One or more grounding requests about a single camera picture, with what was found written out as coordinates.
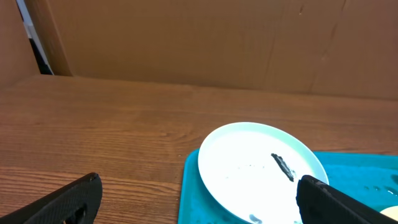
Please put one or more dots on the light blue plate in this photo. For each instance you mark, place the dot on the light blue plate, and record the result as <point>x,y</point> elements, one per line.
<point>253,170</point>

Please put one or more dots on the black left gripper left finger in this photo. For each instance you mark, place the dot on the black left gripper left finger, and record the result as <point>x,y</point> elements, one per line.
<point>78,202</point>

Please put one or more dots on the yellow plate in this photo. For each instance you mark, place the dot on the yellow plate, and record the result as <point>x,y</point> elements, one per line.
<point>391,212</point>

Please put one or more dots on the brown cardboard backdrop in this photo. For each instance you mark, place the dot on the brown cardboard backdrop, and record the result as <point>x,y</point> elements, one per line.
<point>328,47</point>

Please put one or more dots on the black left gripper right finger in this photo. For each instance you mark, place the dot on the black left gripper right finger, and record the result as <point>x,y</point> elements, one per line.
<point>320,203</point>

